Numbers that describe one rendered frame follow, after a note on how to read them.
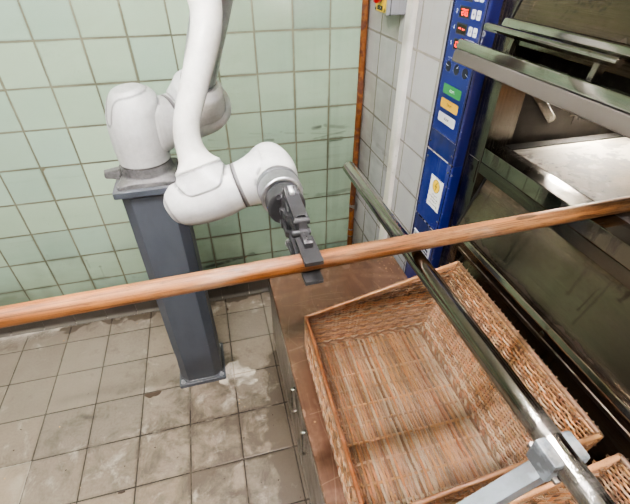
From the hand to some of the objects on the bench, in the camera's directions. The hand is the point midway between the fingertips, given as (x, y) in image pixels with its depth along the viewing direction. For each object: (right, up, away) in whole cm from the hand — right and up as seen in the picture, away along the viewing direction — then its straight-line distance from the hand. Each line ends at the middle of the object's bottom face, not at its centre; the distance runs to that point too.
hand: (309, 260), depth 64 cm
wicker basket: (+27, -42, +45) cm, 68 cm away
